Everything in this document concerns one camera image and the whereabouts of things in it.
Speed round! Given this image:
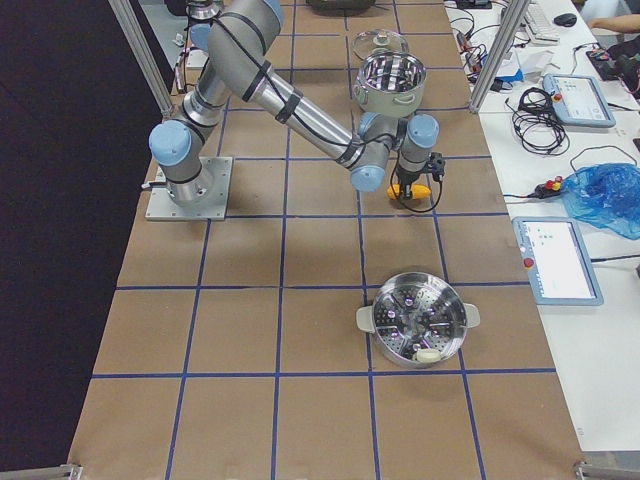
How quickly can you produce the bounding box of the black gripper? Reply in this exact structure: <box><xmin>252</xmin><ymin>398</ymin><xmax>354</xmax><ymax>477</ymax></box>
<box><xmin>395</xmin><ymin>168</ymin><xmax>420</xmax><ymax>202</ymax></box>

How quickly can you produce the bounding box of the yellow plastic corn cob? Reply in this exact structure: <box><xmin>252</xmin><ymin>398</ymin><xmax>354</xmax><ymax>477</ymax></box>
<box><xmin>386</xmin><ymin>183</ymin><xmax>431</xmax><ymax>200</ymax></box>

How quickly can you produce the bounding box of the glass pot lid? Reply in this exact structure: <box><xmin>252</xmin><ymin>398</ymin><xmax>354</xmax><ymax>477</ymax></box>
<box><xmin>352</xmin><ymin>29</ymin><xmax>410</xmax><ymax>60</ymax></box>

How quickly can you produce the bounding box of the pale green steel pot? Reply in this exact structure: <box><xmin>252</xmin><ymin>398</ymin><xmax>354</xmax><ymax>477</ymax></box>
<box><xmin>353</xmin><ymin>51</ymin><xmax>427</xmax><ymax>118</ymax></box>

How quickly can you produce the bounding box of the steel steamer basket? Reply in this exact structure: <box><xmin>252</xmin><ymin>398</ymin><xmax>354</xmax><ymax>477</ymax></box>
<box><xmin>356</xmin><ymin>272</ymin><xmax>481</xmax><ymax>369</ymax></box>

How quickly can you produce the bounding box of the emergency stop button box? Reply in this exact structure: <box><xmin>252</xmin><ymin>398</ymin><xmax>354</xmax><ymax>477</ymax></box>
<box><xmin>532</xmin><ymin>180</ymin><xmax>562</xmax><ymax>199</ymax></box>

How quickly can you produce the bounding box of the lower teach pendant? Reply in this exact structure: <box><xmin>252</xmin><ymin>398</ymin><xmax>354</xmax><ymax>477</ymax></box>
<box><xmin>512</xmin><ymin>216</ymin><xmax>604</xmax><ymax>306</ymax></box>

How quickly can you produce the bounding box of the teach pendant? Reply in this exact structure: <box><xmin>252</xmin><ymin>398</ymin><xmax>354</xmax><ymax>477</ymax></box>
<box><xmin>542</xmin><ymin>74</ymin><xmax>616</xmax><ymax>128</ymax></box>
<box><xmin>512</xmin><ymin>216</ymin><xmax>604</xmax><ymax>306</ymax></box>

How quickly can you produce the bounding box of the upper teach pendant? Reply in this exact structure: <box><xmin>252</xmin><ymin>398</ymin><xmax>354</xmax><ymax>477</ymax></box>
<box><xmin>542</xmin><ymin>74</ymin><xmax>616</xmax><ymax>128</ymax></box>

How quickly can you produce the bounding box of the blue plastic bag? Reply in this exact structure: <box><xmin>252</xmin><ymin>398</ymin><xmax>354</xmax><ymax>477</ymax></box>
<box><xmin>561</xmin><ymin>163</ymin><xmax>639</xmax><ymax>240</ymax></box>

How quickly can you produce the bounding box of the white keyboard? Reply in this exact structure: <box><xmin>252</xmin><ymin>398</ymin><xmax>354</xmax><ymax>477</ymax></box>
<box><xmin>523</xmin><ymin>3</ymin><xmax>560</xmax><ymax>45</ymax></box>

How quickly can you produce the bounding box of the black computer mouse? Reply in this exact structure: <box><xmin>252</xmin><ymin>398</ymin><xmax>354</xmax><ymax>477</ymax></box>
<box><xmin>553</xmin><ymin>13</ymin><xmax>577</xmax><ymax>28</ymax></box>

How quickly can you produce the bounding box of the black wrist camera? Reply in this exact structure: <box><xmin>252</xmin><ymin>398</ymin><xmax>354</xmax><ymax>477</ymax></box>
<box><xmin>429</xmin><ymin>152</ymin><xmax>446</xmax><ymax>183</ymax></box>

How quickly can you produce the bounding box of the black coiled cable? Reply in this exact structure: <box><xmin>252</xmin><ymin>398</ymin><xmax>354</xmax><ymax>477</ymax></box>
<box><xmin>503</xmin><ymin>87</ymin><xmax>571</xmax><ymax>155</ymax></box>

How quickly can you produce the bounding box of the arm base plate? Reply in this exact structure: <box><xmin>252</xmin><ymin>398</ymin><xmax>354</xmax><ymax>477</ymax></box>
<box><xmin>143</xmin><ymin>157</ymin><xmax>234</xmax><ymax>221</ymax></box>
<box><xmin>173</xmin><ymin>32</ymin><xmax>208</xmax><ymax>94</ymax></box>

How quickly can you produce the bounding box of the right aluminium frame post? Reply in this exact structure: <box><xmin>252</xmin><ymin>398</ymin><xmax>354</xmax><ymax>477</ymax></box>
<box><xmin>469</xmin><ymin>0</ymin><xmax>530</xmax><ymax>113</ymax></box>

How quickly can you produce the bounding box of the aluminium frame post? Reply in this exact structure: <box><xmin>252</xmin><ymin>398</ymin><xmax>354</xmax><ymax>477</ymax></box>
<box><xmin>469</xmin><ymin>0</ymin><xmax>530</xmax><ymax>113</ymax></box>
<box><xmin>109</xmin><ymin>0</ymin><xmax>173</xmax><ymax>119</ymax></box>

